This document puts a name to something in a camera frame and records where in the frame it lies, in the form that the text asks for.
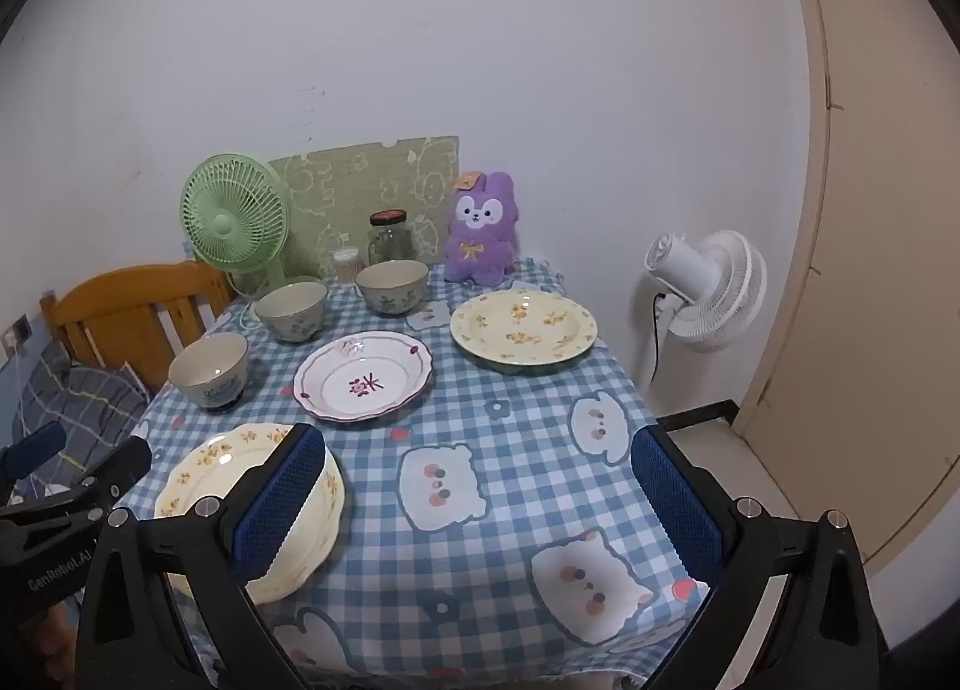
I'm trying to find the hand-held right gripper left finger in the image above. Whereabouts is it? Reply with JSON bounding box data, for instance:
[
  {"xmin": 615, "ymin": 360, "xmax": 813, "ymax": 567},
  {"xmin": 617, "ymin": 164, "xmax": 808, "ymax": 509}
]
[{"xmin": 75, "ymin": 422, "xmax": 346, "ymax": 690}]

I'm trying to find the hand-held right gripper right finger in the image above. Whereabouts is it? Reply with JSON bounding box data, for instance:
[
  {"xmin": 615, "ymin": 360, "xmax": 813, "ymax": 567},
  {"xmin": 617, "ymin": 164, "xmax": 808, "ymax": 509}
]
[{"xmin": 630, "ymin": 426, "xmax": 890, "ymax": 690}]

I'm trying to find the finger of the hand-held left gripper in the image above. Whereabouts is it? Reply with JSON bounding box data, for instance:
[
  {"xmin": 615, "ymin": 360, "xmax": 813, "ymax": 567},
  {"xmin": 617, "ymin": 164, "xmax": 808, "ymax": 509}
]
[
  {"xmin": 0, "ymin": 421, "xmax": 68, "ymax": 485},
  {"xmin": 73, "ymin": 437, "xmax": 153, "ymax": 509}
]

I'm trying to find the yellow floral plate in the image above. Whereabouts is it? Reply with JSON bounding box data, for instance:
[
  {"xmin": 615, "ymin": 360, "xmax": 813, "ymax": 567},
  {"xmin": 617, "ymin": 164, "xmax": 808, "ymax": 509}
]
[
  {"xmin": 450, "ymin": 289, "xmax": 599, "ymax": 374},
  {"xmin": 154, "ymin": 423, "xmax": 347, "ymax": 605}
]

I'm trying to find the floral ceramic bowl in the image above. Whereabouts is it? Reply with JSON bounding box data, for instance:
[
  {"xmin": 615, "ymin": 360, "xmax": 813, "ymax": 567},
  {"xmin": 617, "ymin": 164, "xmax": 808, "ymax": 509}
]
[
  {"xmin": 254, "ymin": 281, "xmax": 329, "ymax": 344},
  {"xmin": 355, "ymin": 259, "xmax": 430, "ymax": 317},
  {"xmin": 167, "ymin": 332, "xmax": 251, "ymax": 411}
]

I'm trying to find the white plate red pattern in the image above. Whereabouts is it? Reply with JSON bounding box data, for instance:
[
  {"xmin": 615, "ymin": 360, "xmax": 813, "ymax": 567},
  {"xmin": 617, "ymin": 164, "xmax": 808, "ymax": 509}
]
[{"xmin": 292, "ymin": 331, "xmax": 435, "ymax": 425}]

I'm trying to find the grey plaid pillow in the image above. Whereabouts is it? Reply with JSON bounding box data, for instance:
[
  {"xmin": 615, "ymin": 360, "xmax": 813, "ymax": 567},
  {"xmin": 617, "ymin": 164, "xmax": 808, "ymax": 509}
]
[{"xmin": 0, "ymin": 337, "xmax": 151, "ymax": 481}]

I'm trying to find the wooden headboard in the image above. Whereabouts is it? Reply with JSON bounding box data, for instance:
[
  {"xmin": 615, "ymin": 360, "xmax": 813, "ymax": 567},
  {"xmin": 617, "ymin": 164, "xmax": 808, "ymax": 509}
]
[{"xmin": 39, "ymin": 259, "xmax": 235, "ymax": 395}]

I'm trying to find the blue checkered tablecloth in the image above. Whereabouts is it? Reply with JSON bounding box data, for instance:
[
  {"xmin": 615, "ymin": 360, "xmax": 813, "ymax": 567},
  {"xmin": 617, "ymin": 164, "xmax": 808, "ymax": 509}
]
[{"xmin": 112, "ymin": 256, "xmax": 710, "ymax": 683}]

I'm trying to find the white standing fan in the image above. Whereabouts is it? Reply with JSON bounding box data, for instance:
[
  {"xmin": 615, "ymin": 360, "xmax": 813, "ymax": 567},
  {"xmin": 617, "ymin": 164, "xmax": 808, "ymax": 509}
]
[{"xmin": 634, "ymin": 229, "xmax": 768, "ymax": 406}]

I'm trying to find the green desk fan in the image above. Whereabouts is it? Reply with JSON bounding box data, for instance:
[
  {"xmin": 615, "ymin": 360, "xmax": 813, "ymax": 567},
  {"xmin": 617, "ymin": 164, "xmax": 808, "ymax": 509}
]
[{"xmin": 178, "ymin": 151, "xmax": 327, "ymax": 301}]

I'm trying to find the glass jar dark lid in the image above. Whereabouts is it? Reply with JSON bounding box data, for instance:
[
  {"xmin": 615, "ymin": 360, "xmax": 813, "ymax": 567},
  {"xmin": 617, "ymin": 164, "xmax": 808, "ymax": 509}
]
[{"xmin": 367, "ymin": 209, "xmax": 415, "ymax": 265}]

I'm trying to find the purple plush rabbit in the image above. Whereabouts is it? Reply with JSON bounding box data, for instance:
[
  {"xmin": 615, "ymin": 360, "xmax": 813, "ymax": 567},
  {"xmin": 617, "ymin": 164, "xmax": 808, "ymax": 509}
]
[{"xmin": 442, "ymin": 170, "xmax": 522, "ymax": 286}]

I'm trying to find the green cartoon print placemat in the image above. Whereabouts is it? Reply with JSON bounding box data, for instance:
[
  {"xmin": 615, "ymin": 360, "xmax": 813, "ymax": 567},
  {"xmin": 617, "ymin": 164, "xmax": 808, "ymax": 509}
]
[{"xmin": 268, "ymin": 133, "xmax": 461, "ymax": 280}]

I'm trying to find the beige door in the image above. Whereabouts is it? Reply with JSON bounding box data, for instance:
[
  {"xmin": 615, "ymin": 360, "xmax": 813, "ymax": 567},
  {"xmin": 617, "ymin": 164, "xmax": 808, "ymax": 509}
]
[{"xmin": 731, "ymin": 0, "xmax": 960, "ymax": 571}]

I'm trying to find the black fan cable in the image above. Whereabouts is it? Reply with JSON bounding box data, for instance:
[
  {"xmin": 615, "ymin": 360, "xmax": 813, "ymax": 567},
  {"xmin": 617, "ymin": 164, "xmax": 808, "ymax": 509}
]
[{"xmin": 648, "ymin": 291, "xmax": 670, "ymax": 386}]

